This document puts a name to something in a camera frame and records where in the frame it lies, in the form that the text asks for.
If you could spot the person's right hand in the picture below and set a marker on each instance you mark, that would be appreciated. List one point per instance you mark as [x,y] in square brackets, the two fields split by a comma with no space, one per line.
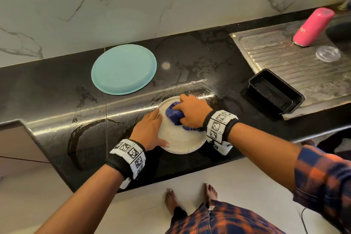
[194,111]

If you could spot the left wrist marker band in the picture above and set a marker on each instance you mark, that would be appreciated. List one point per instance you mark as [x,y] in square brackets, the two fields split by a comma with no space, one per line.
[127,157]

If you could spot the teal plate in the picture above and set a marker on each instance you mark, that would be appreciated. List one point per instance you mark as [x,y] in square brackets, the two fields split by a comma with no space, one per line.
[123,69]

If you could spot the person's foot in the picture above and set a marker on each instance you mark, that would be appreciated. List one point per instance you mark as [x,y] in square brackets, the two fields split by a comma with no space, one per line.
[171,201]
[211,192]

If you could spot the steel sink drainboard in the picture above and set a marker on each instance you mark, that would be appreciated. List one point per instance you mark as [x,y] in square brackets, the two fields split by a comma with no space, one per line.
[285,55]

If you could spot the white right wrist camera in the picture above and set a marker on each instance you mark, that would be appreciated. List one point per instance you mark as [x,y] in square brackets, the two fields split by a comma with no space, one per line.
[220,147]

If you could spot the person's left forearm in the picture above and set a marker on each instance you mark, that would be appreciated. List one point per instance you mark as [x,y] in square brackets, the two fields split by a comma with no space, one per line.
[79,203]

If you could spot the right wrist marker band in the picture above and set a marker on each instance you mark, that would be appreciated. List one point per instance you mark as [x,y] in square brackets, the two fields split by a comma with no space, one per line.
[220,126]

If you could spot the person's right foot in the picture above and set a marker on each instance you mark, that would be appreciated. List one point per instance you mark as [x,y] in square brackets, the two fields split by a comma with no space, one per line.
[211,192]

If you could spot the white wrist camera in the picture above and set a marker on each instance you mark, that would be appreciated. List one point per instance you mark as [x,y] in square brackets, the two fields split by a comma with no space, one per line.
[125,183]
[220,147]

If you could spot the wrist marker band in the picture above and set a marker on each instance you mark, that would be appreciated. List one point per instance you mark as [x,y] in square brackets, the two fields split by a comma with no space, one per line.
[127,157]
[220,126]

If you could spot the clear plastic lid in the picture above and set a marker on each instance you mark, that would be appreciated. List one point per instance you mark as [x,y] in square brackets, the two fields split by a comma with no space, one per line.
[328,54]

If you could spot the blue striped cloth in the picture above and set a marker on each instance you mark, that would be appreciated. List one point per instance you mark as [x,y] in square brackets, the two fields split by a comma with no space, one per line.
[174,115]

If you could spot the brown lower drawer unit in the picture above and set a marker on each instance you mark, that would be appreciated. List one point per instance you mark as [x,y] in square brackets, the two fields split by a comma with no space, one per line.
[19,149]

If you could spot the black plastic tray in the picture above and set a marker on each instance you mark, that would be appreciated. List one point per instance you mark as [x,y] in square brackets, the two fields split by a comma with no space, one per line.
[276,91]

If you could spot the person's left foot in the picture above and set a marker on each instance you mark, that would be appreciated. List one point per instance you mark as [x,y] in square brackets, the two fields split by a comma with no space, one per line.
[171,201]

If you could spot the speckled white plate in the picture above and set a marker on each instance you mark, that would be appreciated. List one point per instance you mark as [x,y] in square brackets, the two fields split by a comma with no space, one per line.
[184,140]

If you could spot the red bear cup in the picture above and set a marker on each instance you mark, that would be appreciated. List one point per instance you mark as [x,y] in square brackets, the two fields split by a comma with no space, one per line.
[312,27]

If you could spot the blue orange plaid shirt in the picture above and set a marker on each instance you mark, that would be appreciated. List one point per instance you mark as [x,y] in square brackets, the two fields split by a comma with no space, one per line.
[323,181]

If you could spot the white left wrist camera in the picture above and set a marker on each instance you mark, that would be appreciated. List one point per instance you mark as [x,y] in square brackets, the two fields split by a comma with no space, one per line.
[125,183]

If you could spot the person's left hand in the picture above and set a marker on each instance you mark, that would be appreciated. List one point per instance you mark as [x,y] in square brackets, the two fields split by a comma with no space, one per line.
[147,131]

